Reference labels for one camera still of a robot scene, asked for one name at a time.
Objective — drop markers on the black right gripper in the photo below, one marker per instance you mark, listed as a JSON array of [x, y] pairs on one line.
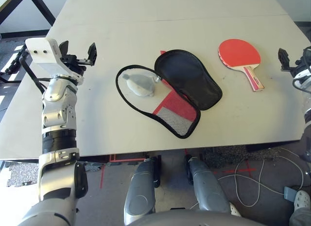
[[297, 68]]

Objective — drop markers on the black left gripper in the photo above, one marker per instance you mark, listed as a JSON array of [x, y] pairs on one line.
[[75, 63]]

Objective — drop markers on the red ping-pong paddle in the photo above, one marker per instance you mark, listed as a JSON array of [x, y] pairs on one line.
[[238, 53]]

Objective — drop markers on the black red paddle case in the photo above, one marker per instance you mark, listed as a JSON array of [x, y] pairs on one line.
[[189, 75]]

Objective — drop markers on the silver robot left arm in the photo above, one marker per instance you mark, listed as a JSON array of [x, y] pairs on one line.
[[58, 94]]

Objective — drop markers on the black foam floor mat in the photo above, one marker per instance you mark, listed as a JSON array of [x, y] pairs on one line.
[[218, 155]]

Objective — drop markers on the grey foot pedal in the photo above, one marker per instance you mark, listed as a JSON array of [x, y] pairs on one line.
[[290, 194]]

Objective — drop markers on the grey robot right leg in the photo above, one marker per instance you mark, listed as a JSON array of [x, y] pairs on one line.
[[206, 187]]

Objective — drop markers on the grey robot leg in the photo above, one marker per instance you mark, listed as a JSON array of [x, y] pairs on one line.
[[206, 187], [141, 192]]

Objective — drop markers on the grey robot left leg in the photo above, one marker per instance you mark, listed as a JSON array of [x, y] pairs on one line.
[[141, 192]]

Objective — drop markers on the grey trouser leg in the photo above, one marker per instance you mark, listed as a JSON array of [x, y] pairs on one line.
[[301, 217]]

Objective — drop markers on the grey robot torso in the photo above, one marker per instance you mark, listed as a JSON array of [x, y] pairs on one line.
[[194, 218]]

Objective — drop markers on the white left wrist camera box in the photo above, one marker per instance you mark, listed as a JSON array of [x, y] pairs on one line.
[[46, 56]]

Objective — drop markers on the black metal table frame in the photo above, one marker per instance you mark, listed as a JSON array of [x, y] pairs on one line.
[[46, 12]]

